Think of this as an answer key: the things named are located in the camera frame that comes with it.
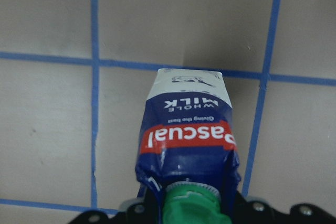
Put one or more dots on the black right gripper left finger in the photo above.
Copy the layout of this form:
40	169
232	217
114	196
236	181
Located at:
142	210

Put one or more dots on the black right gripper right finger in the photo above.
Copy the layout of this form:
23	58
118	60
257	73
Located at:
256	210

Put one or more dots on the Pascual milk carton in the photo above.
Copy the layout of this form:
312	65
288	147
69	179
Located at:
187	153

